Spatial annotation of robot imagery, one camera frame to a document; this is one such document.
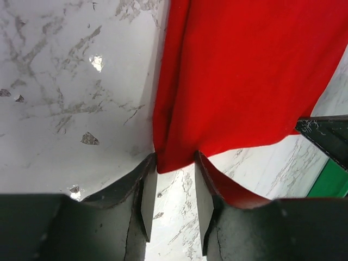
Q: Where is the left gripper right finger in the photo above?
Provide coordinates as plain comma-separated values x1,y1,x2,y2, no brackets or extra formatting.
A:
195,151,347,260

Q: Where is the green plastic bin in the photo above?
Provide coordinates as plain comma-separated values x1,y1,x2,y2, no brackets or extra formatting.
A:
307,160,348,198

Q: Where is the plain red t-shirt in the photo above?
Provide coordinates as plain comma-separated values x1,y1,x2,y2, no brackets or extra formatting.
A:
153,1,347,173

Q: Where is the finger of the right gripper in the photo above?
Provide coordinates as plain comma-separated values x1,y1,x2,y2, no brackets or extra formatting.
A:
295,115,348,171

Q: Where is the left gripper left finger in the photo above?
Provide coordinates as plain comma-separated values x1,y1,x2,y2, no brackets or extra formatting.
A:
1,154,157,260

